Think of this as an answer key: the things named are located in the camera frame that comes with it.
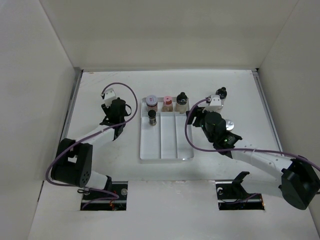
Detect blue label silver cap bottle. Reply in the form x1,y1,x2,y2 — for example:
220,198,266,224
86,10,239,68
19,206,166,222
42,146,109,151
225,119,235,131

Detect grinder jar white contents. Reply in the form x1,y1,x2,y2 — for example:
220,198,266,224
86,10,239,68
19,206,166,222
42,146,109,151
175,92,188,114

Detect pink cap spice jar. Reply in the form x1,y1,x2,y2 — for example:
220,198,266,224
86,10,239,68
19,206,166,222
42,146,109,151
162,96,173,112

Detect dark spice bottle black cap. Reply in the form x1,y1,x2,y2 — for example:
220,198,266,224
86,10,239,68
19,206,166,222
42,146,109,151
148,109,157,126

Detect orange label silver cap jar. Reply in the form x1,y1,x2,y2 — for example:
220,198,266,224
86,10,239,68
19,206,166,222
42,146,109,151
145,94,158,112

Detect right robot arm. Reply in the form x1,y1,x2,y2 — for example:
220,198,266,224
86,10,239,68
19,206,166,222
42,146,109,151
184,105,320,210

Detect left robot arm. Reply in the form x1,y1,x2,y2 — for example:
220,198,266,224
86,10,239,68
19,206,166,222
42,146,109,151
49,97,130,200

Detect grinder jar right black top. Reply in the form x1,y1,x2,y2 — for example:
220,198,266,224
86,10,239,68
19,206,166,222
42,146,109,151
215,87,228,102

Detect white divided organizer tray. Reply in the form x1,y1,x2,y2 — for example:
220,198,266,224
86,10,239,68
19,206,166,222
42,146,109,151
140,97,194,163

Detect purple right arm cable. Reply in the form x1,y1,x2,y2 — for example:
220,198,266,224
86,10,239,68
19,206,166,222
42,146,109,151
184,97,320,173

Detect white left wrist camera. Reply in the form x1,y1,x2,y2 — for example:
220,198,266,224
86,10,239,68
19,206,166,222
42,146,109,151
101,88,117,108

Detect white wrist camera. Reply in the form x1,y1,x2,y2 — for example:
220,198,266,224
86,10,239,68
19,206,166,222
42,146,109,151
101,88,117,108
203,95,223,112

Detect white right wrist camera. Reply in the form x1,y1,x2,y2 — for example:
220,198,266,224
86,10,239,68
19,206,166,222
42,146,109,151
203,95,223,112

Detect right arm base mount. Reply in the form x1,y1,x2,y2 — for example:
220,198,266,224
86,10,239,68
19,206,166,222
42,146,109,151
215,171,265,211

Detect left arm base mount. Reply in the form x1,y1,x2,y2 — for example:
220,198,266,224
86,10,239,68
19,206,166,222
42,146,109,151
77,181,128,212

